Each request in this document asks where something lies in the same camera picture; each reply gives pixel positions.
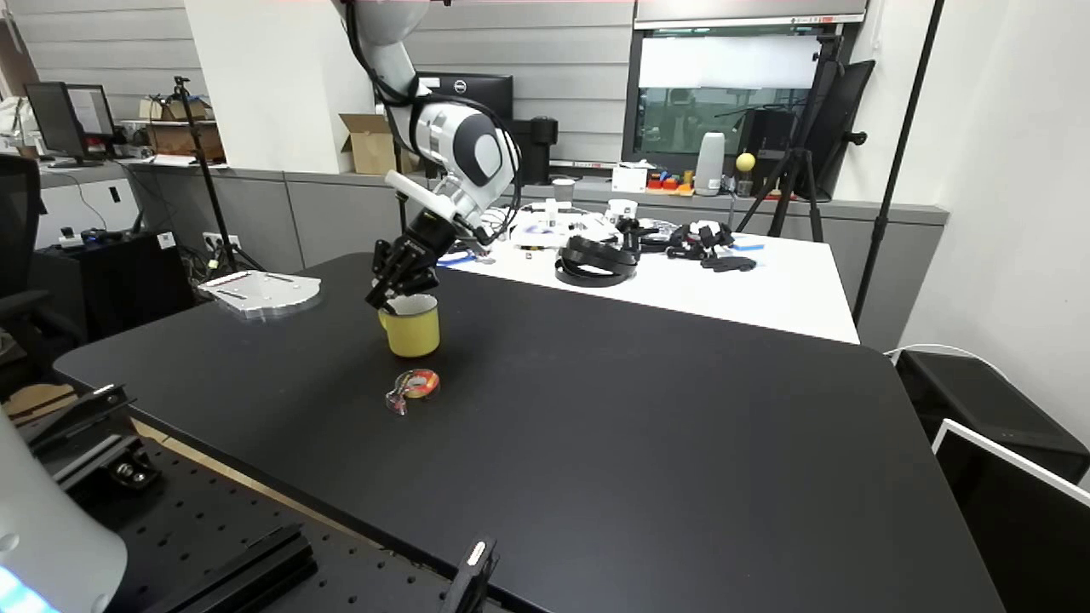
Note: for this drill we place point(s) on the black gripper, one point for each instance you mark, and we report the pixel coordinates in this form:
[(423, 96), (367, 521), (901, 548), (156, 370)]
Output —
[(423, 244)]

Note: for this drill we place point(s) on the black computer monitor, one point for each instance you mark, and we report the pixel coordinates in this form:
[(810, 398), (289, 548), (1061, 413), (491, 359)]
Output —
[(487, 94)]

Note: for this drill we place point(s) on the small monitor with white screen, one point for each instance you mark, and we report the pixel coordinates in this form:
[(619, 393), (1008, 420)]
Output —
[(71, 120)]

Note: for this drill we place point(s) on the black metal bar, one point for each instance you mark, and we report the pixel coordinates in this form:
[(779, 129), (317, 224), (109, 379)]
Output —
[(250, 572)]

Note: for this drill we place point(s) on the white device parts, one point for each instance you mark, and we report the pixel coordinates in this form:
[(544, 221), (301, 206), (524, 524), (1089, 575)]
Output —
[(556, 224)]

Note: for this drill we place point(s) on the black office chair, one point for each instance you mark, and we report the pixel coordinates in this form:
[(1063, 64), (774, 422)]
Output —
[(17, 250)]

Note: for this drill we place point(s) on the brown cardboard box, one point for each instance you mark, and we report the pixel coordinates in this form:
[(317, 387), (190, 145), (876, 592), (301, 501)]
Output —
[(367, 147)]

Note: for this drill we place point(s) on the black headset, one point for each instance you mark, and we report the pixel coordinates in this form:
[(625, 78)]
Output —
[(593, 264)]

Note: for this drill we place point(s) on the white framed black panel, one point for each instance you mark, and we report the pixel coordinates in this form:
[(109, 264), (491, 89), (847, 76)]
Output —
[(1022, 521)]

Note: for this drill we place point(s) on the white cylinder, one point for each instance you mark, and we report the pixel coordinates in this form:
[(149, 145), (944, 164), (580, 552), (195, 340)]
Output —
[(711, 164)]

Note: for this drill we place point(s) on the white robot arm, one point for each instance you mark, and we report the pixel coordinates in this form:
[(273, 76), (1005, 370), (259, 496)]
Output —
[(460, 139)]

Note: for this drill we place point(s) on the black clamp with silver tip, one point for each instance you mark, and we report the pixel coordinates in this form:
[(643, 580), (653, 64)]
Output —
[(468, 580)]

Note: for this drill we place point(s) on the black box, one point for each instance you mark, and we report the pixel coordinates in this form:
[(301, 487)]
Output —
[(990, 408)]

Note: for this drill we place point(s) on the yellow ball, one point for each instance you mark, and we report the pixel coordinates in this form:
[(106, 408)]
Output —
[(743, 164)]

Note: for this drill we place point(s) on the thin black tripod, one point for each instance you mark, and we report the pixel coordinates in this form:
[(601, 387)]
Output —
[(206, 181)]

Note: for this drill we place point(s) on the large black tripod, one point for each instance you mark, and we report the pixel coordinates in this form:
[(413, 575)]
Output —
[(810, 137)]

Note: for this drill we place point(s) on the red clear tape dispenser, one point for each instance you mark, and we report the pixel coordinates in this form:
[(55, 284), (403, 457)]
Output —
[(418, 387)]

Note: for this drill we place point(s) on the white table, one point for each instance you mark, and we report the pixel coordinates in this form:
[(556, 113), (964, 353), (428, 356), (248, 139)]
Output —
[(784, 294)]

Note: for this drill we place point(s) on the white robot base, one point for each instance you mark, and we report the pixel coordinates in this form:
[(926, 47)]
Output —
[(44, 531)]

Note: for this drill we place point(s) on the black perforated breadboard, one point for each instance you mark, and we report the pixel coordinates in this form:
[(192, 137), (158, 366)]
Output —
[(192, 521)]

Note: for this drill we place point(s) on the yellow cup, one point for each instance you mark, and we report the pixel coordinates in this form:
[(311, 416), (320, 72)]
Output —
[(413, 328)]

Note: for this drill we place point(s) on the black metal bracket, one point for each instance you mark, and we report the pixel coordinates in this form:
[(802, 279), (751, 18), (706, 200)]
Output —
[(86, 438)]

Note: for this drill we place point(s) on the slanted black pole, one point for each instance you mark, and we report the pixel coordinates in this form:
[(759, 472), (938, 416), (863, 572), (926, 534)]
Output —
[(897, 170)]

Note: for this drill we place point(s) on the black computer tower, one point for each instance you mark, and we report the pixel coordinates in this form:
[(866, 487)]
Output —
[(537, 149)]

